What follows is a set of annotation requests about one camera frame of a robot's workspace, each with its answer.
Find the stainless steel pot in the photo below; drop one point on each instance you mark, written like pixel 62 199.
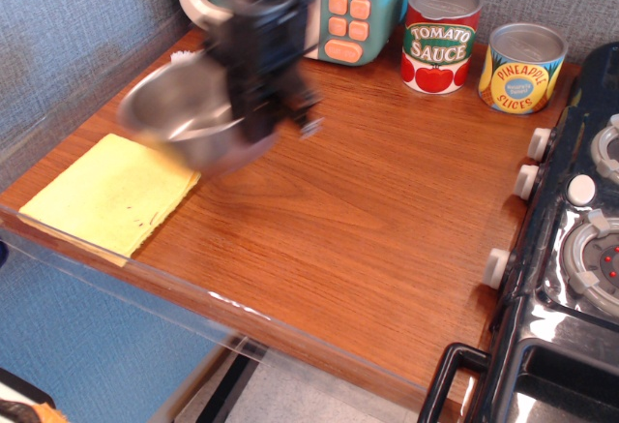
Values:
pixel 182 110

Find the black toy stove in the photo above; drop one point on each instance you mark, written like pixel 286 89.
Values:
pixel 553 355

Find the white stove knob bottom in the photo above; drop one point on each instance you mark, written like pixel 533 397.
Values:
pixel 496 264

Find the teal toy microwave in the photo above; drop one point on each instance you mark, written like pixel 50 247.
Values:
pixel 347 32

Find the tomato sauce can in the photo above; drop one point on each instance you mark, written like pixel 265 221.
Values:
pixel 438 41

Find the white stove knob middle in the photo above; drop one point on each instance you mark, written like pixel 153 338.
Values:
pixel 525 181

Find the white stove knob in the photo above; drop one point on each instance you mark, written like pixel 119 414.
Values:
pixel 496 264
pixel 525 181
pixel 538 143

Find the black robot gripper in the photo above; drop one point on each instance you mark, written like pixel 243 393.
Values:
pixel 261 47

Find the white stove knob top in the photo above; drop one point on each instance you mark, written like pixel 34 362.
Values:
pixel 538 143

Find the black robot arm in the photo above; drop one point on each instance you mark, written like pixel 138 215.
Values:
pixel 261 47

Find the pineapple slices can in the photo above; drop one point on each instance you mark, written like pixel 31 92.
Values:
pixel 522 65

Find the yellow folded cloth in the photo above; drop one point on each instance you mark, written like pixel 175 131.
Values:
pixel 114 196

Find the teal dish brush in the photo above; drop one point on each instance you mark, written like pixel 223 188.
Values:
pixel 185 57

